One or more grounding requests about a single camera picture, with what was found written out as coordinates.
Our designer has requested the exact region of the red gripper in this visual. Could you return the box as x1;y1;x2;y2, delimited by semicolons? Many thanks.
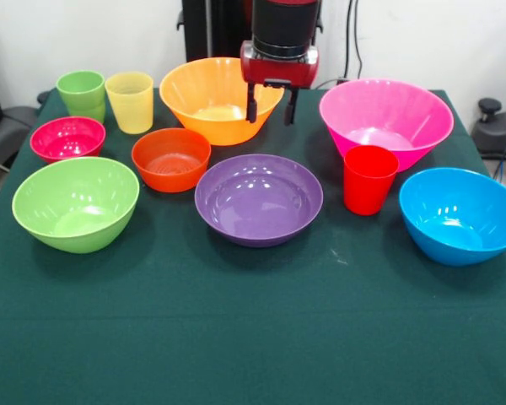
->
240;51;320;127

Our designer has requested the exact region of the large orange bowl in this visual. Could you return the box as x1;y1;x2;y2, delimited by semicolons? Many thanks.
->
159;57;285;147

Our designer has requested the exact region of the purple bowl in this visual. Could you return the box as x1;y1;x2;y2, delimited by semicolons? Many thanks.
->
194;154;325;248

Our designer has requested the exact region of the small orange-red bowl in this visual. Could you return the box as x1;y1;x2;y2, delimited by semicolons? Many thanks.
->
131;127;213;194

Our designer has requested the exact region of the large pink bowl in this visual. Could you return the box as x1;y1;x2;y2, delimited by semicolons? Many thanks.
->
319;78;455;173

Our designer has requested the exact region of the red cup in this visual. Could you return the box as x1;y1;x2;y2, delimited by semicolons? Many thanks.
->
342;144;401;217

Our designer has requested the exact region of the yellow cup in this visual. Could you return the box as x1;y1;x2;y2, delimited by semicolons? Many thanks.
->
104;71;155;135

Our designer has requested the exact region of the green cup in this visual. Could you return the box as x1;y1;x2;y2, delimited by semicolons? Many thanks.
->
56;70;107;124

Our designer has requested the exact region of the small crimson bowl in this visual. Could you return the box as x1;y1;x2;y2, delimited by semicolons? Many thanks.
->
29;116;107;165

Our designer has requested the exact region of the blue bowl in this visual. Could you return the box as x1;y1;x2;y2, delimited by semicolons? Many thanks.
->
398;167;506;267

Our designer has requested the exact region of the light green bowl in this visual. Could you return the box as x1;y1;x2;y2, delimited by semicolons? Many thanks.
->
11;156;141;255

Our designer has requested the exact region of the dark green tablecloth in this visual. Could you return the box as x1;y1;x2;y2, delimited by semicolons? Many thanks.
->
0;86;506;405

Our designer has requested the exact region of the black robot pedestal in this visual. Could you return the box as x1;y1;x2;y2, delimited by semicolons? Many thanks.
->
180;0;326;89

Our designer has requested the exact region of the grey pedestal foot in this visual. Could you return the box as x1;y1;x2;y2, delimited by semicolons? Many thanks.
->
471;98;506;158
0;105;39;165

